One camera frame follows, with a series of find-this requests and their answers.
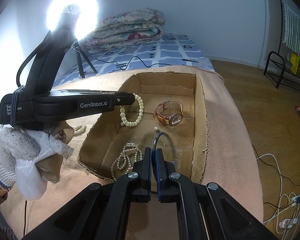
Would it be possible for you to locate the cardboard box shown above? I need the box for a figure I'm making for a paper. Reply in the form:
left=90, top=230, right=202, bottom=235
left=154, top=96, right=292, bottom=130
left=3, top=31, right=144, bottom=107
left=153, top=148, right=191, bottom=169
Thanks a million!
left=77, top=72, right=211, bottom=184

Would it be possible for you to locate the cream bead bracelet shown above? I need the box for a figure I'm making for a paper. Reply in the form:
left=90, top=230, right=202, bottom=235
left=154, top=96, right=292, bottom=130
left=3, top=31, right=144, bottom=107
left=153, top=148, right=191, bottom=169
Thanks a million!
left=119, top=94, right=144, bottom=128

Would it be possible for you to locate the multi-strand pearl bracelet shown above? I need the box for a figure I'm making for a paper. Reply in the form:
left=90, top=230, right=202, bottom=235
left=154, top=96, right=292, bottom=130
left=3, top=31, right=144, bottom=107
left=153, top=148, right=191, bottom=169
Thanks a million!
left=111, top=143, right=143, bottom=181

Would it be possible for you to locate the brown strap wristwatch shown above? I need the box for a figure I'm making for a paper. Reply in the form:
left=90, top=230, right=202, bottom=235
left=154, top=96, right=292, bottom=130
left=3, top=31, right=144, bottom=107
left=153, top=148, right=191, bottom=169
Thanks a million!
left=153, top=100, right=184, bottom=127

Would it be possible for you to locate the white plug adapter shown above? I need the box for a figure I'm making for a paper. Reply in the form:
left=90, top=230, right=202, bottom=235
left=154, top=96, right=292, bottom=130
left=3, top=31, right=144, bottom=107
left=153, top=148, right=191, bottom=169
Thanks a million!
left=278, top=218, right=299, bottom=229

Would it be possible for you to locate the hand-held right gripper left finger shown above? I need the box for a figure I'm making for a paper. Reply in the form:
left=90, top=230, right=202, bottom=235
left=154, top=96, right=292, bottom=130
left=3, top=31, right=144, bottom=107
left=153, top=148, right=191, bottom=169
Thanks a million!
left=22, top=147, right=153, bottom=240

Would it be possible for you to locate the folded floral quilt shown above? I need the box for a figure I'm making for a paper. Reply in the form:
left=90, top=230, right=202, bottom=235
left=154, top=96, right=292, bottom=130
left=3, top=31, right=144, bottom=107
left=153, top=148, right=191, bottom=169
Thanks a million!
left=83, top=8, right=166, bottom=54

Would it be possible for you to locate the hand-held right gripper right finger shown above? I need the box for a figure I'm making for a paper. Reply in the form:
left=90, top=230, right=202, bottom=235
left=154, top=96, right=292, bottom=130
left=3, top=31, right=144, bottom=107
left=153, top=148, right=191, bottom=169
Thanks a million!
left=154, top=148, right=277, bottom=240

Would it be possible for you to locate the person's left hand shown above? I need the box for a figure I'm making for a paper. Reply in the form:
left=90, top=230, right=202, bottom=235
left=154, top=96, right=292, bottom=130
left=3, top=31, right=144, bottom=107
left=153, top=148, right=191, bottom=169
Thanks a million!
left=0, top=121, right=75, bottom=201

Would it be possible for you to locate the white leaning board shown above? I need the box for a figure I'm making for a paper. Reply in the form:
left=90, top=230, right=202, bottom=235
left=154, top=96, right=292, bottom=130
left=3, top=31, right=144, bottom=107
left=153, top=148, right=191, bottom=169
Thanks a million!
left=261, top=0, right=282, bottom=63

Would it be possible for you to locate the black tripod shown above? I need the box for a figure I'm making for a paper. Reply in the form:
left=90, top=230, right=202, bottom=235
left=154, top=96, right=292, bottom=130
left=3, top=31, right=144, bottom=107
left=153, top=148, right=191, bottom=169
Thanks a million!
left=71, top=41, right=99, bottom=79

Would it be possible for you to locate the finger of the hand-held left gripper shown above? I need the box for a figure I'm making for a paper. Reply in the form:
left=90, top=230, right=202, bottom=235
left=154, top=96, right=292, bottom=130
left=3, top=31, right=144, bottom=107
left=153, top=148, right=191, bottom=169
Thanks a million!
left=114, top=91, right=136, bottom=107

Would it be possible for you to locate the blue patterned bed sheet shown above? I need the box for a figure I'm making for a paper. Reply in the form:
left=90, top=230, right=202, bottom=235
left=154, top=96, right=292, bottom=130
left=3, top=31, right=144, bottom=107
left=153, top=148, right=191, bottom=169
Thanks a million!
left=51, top=32, right=215, bottom=88

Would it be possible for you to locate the striped hanging towel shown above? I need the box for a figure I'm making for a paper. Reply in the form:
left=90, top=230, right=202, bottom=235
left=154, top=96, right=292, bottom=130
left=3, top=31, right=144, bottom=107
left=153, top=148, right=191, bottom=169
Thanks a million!
left=281, top=0, right=300, bottom=53

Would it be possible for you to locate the black ring light cable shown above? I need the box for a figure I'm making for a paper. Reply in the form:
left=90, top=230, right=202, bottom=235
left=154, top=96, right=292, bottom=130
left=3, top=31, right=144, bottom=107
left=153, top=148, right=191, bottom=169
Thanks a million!
left=88, top=56, right=166, bottom=70

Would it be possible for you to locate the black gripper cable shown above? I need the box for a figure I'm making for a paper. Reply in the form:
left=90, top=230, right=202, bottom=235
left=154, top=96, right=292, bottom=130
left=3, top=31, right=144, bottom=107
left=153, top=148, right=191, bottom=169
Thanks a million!
left=17, top=30, right=52, bottom=88

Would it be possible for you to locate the thin dark bangle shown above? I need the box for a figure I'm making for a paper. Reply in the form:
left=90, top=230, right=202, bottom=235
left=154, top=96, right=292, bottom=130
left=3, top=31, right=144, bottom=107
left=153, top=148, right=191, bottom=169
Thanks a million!
left=152, top=131, right=178, bottom=167

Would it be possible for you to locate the long pearl necklace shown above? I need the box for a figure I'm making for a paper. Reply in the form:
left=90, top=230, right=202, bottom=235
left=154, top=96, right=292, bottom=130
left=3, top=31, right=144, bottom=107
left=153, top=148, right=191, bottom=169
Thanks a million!
left=73, top=123, right=87, bottom=136

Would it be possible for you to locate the power strip with cables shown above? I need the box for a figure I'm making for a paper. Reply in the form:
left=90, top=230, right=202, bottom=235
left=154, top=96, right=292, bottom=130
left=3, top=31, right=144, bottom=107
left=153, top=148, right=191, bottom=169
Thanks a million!
left=256, top=152, right=300, bottom=233

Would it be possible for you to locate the bright ring light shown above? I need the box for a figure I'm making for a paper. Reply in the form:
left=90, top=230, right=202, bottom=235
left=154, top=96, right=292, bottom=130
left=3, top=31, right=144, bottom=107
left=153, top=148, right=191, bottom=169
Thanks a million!
left=47, top=0, right=96, bottom=41

